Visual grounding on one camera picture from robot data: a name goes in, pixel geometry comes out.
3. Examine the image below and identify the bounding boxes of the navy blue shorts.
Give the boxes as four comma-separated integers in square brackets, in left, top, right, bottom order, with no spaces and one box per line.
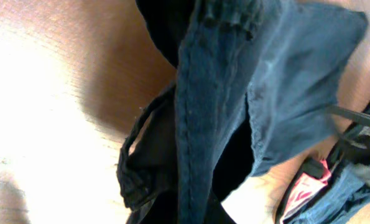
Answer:
[117,1,368,223]

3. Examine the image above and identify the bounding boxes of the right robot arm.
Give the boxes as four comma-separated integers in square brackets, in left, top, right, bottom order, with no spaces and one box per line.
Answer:
[327,102,370,187]

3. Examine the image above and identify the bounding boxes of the pile of folded clothes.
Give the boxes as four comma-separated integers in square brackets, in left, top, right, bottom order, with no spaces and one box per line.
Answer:
[275,157,370,224]

